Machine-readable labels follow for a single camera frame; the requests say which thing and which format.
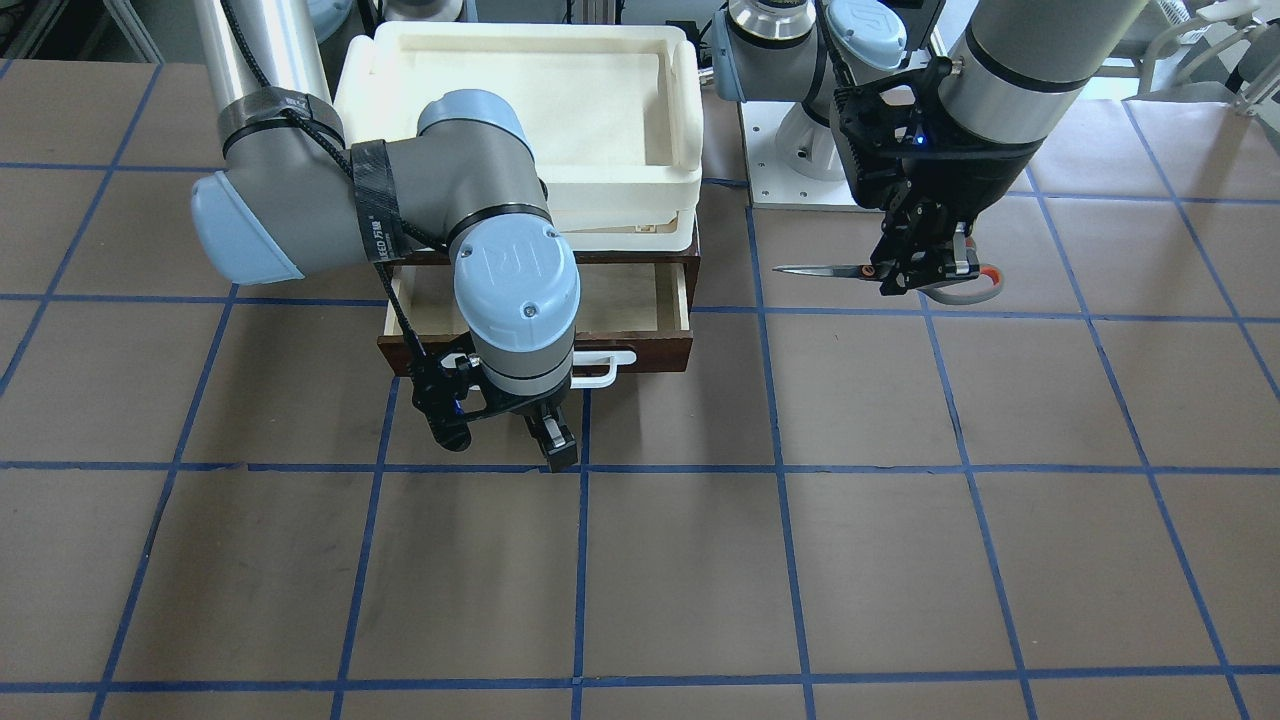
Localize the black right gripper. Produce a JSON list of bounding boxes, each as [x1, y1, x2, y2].
[[410, 338, 579, 473]]

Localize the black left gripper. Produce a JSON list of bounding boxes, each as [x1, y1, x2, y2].
[[832, 58, 1039, 296]]

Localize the orange grey scissors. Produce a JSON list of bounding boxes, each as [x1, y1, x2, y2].
[[772, 236, 1005, 305]]

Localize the white drawer handle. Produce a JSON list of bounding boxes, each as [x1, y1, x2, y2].
[[571, 348, 637, 389]]

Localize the dark wooden drawer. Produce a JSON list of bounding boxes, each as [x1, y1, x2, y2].
[[393, 258, 700, 373]]

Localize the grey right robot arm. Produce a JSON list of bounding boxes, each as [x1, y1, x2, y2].
[[191, 1, 581, 471]]

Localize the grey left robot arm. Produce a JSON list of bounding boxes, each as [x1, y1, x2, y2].
[[710, 1, 1143, 305]]

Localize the dark wooden drawer cabinet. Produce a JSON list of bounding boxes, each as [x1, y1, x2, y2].
[[401, 181, 703, 301]]

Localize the white plastic tray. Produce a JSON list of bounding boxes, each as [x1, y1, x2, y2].
[[334, 20, 704, 252]]

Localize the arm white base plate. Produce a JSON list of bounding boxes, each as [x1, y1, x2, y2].
[[740, 101, 865, 213]]

